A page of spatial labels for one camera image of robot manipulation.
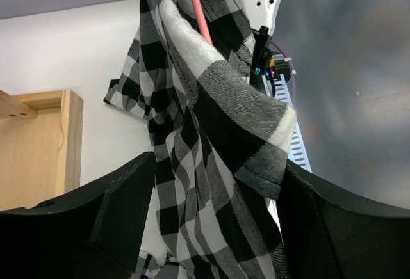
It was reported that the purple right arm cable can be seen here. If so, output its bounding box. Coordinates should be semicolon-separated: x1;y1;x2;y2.
268;40;297;84

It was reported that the wooden clothes rack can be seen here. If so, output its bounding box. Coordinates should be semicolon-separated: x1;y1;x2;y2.
1;90;83;211

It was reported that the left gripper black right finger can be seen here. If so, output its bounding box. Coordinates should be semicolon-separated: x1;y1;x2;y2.
277;161;409;278

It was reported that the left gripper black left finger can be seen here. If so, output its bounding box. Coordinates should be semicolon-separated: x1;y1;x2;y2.
1;152;156;278

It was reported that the black white checkered shirt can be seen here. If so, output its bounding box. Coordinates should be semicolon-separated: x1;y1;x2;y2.
104;0;296;278

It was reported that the pink wire hanger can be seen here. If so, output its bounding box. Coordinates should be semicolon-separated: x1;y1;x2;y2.
192;0;213;45

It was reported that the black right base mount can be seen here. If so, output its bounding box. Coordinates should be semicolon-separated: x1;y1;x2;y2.
250;26;272;92

